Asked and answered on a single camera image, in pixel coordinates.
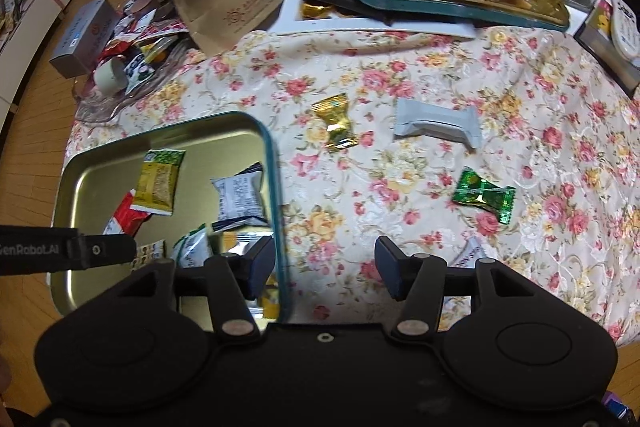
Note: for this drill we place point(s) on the white tape roll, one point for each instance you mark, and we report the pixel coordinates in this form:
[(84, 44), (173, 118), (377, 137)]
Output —
[(112, 74)]

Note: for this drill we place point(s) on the gold wrapped candy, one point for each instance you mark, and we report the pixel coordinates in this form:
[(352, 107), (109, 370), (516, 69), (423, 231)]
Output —
[(334, 119)]

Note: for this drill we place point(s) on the white remote control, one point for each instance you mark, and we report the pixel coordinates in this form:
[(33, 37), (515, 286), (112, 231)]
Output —
[(629, 27)]

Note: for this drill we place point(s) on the white printed snack packet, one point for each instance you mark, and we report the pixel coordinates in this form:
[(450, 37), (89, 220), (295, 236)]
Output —
[(240, 194)]

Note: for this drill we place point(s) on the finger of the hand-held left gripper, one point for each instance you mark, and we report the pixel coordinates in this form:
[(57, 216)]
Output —
[(107, 249)]

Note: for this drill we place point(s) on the white green-edged snack packet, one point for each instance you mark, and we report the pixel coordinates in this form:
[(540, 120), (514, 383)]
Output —
[(192, 249)]

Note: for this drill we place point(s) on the gold candy on board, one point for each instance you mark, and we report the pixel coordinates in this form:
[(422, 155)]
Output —
[(312, 10)]

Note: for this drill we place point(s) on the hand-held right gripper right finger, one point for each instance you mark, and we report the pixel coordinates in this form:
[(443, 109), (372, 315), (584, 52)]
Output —
[(391, 267)]

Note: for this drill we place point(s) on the empty-bottomed gold tin tray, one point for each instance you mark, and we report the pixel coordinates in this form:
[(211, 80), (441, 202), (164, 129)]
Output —
[(110, 187)]

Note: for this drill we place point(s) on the grey white wrapped bar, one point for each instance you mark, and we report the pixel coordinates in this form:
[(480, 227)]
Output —
[(435, 124)]

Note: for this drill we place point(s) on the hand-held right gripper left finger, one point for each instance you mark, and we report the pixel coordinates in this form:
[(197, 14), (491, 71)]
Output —
[(261, 269)]

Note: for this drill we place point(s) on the white purple print packet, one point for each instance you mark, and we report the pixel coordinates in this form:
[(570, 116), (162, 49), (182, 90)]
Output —
[(469, 254)]

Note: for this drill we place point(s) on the green wrapped candy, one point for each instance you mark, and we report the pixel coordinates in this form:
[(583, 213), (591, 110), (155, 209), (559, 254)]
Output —
[(482, 194)]

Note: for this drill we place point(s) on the yellow green snack packet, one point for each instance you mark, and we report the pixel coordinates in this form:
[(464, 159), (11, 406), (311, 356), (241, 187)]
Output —
[(157, 179)]

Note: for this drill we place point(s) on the red white snack packet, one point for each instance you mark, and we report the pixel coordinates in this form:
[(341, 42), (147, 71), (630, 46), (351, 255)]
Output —
[(122, 217)]

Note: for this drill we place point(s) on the floral tablecloth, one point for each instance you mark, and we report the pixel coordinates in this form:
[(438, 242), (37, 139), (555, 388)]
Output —
[(425, 132)]

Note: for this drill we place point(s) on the grey cardboard box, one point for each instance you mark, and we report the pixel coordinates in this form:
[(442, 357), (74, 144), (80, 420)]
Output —
[(82, 39)]

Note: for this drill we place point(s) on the cartoon print snack packet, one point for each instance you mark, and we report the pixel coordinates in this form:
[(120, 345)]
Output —
[(147, 254)]

